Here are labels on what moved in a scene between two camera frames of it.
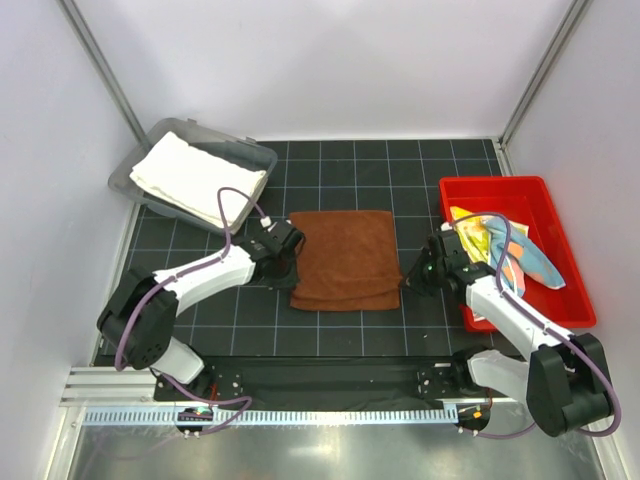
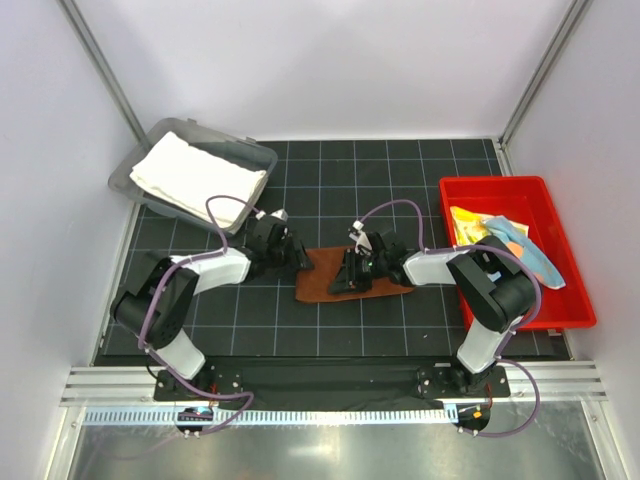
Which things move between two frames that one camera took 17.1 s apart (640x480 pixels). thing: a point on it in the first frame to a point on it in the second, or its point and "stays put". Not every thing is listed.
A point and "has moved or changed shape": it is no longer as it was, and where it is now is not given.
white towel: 189,178 stays put
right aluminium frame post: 536,78 stays put
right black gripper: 413,279 to 348,278
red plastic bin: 526,201 stays put
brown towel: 348,261 has moved or changed shape
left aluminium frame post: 73,15 stays put
